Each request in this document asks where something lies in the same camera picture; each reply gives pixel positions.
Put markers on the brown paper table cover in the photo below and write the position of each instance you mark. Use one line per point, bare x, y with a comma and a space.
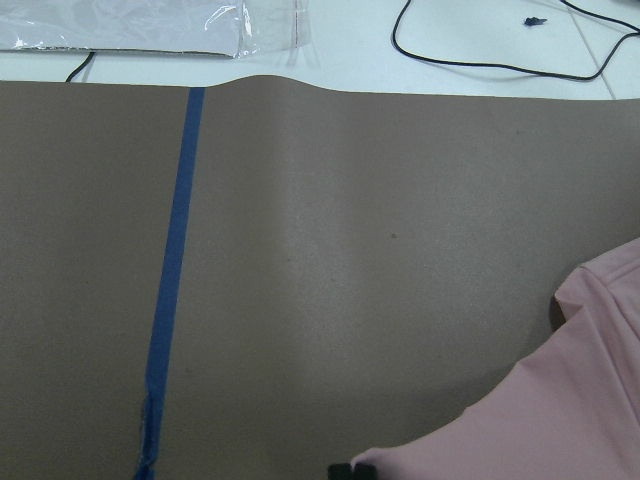
321, 272

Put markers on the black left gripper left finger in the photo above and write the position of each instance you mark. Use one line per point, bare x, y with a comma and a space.
340, 471

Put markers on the pink printed t-shirt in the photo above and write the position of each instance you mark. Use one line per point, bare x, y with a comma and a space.
570, 410

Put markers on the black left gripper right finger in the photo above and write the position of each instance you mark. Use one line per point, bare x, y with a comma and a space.
364, 471

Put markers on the clear plastic bag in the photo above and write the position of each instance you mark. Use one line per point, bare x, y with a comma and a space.
229, 28

